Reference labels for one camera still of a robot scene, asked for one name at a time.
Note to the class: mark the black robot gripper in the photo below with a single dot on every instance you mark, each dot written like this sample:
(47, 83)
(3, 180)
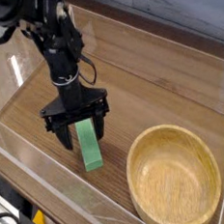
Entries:
(75, 103)

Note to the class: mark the green rectangular block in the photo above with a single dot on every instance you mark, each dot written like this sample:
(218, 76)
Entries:
(88, 145)

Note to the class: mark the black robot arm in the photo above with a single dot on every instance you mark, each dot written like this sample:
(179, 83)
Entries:
(48, 24)

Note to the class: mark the brown wooden bowl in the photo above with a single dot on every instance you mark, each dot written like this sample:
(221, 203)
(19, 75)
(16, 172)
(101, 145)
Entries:
(173, 177)

